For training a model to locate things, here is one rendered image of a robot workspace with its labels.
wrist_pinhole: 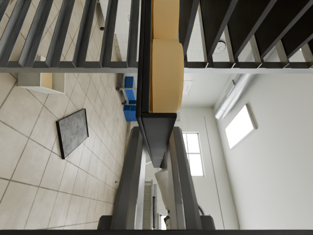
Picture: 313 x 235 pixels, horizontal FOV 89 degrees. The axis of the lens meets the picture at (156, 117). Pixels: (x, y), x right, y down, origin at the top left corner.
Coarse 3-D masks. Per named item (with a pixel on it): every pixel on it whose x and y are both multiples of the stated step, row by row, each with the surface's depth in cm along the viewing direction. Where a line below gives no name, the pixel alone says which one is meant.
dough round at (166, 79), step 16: (160, 48) 9; (176, 48) 9; (160, 64) 9; (176, 64) 9; (160, 80) 9; (176, 80) 9; (160, 96) 9; (176, 96) 9; (160, 112) 11; (176, 112) 11
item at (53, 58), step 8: (64, 0) 64; (72, 0) 67; (64, 8) 64; (72, 8) 65; (64, 16) 63; (56, 24) 59; (64, 24) 62; (56, 32) 59; (64, 32) 61; (56, 40) 59; (64, 40) 59; (56, 48) 58; (48, 56) 54; (56, 56) 57; (48, 64) 54; (56, 64) 56
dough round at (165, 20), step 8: (152, 0) 11; (160, 0) 11; (168, 0) 11; (176, 0) 11; (152, 8) 11; (160, 8) 11; (168, 8) 11; (176, 8) 11; (152, 16) 11; (160, 16) 11; (168, 16) 11; (176, 16) 11; (152, 24) 11; (160, 24) 11; (168, 24) 11; (176, 24) 11; (152, 32) 12; (160, 32) 11; (168, 32) 11; (176, 32) 12; (152, 40) 12
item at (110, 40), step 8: (112, 0) 67; (112, 8) 65; (112, 16) 64; (112, 24) 62; (104, 32) 58; (112, 32) 61; (104, 40) 58; (112, 40) 59; (104, 48) 58; (112, 48) 58; (104, 56) 57; (104, 64) 56
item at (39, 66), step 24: (0, 72) 58; (24, 72) 58; (48, 72) 58; (72, 72) 58; (96, 72) 58; (120, 72) 58; (192, 72) 58; (216, 72) 58; (240, 72) 58; (264, 72) 58; (288, 72) 58; (312, 72) 58
